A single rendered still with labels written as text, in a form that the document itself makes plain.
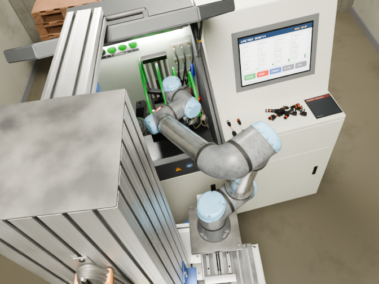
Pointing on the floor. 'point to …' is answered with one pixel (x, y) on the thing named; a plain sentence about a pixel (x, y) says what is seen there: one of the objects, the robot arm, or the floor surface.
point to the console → (276, 94)
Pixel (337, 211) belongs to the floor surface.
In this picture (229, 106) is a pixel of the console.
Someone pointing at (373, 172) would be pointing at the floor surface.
